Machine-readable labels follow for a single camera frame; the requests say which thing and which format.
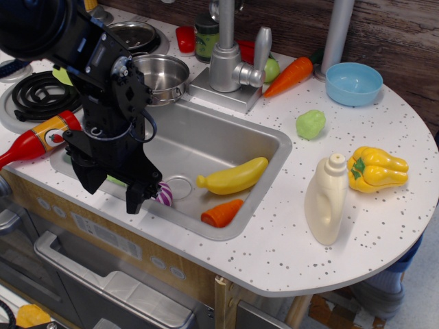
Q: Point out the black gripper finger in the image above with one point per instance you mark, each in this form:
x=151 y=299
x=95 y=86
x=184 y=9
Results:
x=136 y=194
x=90 y=175

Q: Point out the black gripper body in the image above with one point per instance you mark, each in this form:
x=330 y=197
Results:
x=121 y=157

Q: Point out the light green toy broccoli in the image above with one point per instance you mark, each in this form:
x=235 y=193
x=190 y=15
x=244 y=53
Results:
x=310 y=124

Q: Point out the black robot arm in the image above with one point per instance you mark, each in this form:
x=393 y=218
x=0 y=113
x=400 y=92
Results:
x=112 y=91

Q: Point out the small steel pot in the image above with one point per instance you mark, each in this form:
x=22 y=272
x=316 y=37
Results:
x=166 y=75

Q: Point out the glass pot lid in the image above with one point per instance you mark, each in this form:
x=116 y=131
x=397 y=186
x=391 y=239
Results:
x=138 y=36

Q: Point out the green toy cabbage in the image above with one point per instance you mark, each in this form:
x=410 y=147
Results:
x=115 y=181

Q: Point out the purple striped toy onion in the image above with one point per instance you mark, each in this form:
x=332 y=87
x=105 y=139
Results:
x=165 y=195

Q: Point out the red toy ketchup bottle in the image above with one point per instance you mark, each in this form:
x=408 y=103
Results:
x=41 y=139

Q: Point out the orange toy carrot half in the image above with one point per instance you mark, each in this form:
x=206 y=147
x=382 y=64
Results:
x=221 y=215

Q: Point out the yellow toy squash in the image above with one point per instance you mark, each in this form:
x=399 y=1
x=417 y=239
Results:
x=234 y=180

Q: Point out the black front stove burner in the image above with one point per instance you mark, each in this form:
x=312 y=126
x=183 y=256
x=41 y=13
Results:
x=42 y=96

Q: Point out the light green plastic plate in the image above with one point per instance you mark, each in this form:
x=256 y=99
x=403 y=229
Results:
x=61 y=75

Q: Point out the silver stove knob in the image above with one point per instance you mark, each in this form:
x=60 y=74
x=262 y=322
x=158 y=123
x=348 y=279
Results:
x=102 y=15
x=14 y=70

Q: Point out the silver toy faucet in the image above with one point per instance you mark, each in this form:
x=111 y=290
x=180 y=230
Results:
x=229 y=81

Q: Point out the red toy pepper piece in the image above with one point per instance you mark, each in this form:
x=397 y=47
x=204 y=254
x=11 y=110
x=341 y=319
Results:
x=185 y=36

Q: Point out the dark green toy can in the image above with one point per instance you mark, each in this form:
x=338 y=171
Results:
x=206 y=36

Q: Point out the yellow object bottom left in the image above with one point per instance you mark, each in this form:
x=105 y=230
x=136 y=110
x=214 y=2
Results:
x=31 y=315

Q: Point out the yellow toy corn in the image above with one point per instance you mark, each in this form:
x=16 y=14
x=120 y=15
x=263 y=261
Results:
x=90 y=4

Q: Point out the green toy apple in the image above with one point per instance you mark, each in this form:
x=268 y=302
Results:
x=272 y=70

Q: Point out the cream plastic bottle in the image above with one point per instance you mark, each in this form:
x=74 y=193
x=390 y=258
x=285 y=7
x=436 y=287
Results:
x=325 y=198

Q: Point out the whole orange toy carrot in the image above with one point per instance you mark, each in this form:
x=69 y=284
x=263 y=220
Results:
x=299 y=70

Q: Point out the yellow toy bell pepper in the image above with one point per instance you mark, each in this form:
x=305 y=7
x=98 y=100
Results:
x=372 y=169

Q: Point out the light blue plastic bowl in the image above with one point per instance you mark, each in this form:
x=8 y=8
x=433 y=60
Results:
x=353 y=84

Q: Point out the grey vertical pole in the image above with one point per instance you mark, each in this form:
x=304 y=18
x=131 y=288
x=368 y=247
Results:
x=336 y=38

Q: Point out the silver oven door handle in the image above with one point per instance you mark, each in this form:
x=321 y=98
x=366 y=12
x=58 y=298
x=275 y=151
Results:
x=116 y=300

